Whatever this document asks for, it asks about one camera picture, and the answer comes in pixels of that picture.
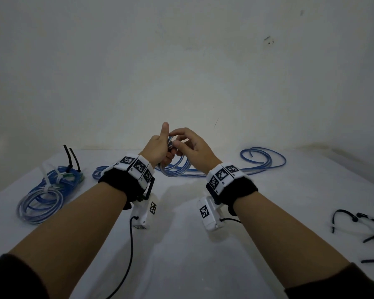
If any black right wristband with markers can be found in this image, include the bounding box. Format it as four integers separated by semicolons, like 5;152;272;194
205;162;259;217

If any white zip tie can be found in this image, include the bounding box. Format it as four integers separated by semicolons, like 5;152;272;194
41;164;63;195

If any black wristband with markers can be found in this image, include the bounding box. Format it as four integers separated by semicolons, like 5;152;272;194
98;153;156;203
205;162;259;217

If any person's right forearm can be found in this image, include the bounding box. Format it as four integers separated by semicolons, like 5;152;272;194
233;191;351;290

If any person's left hand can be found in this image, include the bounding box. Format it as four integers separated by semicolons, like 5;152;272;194
139;122;177;169

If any long black camera cable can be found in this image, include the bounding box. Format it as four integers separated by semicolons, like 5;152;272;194
105;216;140;299

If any black left sleeve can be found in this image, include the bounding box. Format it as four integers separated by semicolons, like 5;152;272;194
0;253;50;299

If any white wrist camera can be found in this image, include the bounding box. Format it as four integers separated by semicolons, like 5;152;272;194
130;192;159;230
197;196;227;233

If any long blue plastic tube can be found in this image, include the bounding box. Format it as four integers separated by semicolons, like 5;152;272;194
92;136;287;180

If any black right sleeve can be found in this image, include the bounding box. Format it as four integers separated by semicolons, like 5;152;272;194
284;262;374;299

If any person's right hand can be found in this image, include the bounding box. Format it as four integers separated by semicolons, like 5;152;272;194
169;127;222;175

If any black sleeve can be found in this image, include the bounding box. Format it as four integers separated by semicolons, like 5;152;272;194
284;262;374;299
0;253;50;299

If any blue tube coil bundle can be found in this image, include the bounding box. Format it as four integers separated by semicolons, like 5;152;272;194
34;166;85;206

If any clear blue tube coil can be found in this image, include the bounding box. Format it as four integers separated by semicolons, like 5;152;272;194
16;187;65;225

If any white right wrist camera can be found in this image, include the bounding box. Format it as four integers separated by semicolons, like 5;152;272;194
197;196;227;233

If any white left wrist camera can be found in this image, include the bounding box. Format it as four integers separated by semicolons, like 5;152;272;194
130;192;159;230

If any black left wristband with markers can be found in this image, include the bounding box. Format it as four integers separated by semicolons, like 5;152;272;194
98;153;156;203

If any person's left forearm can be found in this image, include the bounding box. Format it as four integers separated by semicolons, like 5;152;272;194
9;182;128;299

